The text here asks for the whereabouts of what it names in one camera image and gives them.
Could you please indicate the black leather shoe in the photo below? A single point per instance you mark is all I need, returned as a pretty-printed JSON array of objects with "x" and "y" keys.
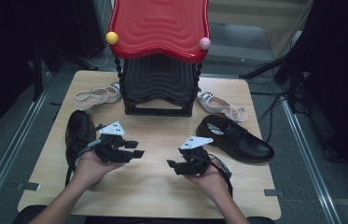
[
  {"x": 78, "y": 130},
  {"x": 243, "y": 143}
]

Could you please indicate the person's right hand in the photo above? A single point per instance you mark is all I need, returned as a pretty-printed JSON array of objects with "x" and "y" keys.
[{"x": 212, "y": 182}]

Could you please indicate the red and black shoe rack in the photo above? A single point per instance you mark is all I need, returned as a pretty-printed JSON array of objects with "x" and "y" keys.
[{"x": 159, "y": 28}]

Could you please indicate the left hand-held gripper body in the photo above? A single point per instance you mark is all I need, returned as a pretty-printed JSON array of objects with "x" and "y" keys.
[{"x": 111, "y": 149}]

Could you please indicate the person's left hand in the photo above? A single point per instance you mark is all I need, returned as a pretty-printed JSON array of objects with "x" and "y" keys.
[{"x": 89, "y": 169}]

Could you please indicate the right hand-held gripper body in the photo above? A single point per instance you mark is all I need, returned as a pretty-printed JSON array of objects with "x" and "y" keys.
[{"x": 195, "y": 158}]

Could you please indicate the black tripod stand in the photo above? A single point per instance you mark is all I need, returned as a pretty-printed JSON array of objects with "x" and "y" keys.
[{"x": 293, "y": 84}]

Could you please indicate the grey tape strip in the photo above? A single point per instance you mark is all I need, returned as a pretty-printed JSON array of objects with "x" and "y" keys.
[
  {"x": 273, "y": 193},
  {"x": 28, "y": 186}
]

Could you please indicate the black curtain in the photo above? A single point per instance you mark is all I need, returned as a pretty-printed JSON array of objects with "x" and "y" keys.
[
  {"x": 342, "y": 68},
  {"x": 0, "y": 62}
]

